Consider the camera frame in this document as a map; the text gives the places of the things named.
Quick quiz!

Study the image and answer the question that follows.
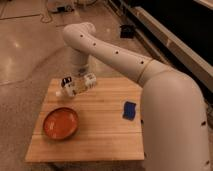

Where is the black box on floor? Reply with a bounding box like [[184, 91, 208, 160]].
[[120, 25, 135, 38]]

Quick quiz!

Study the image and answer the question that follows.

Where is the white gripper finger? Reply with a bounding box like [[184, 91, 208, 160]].
[[84, 73, 97, 89], [61, 77, 76, 97]]

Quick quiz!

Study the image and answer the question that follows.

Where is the wooden table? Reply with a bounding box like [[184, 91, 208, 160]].
[[25, 77, 144, 163]]

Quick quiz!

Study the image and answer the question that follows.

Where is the orange ceramic bowl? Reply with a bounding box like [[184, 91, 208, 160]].
[[42, 107, 78, 140]]

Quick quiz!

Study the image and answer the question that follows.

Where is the blue sponge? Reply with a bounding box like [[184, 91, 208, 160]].
[[123, 101, 136, 120]]

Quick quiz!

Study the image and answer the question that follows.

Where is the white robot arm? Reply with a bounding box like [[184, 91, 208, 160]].
[[62, 22, 211, 171]]

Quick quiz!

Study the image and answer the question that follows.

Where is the long metal rail beam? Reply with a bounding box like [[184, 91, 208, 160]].
[[106, 0, 213, 84]]

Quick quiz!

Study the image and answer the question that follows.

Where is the black cable on floor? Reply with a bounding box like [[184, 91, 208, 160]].
[[39, 0, 54, 25]]

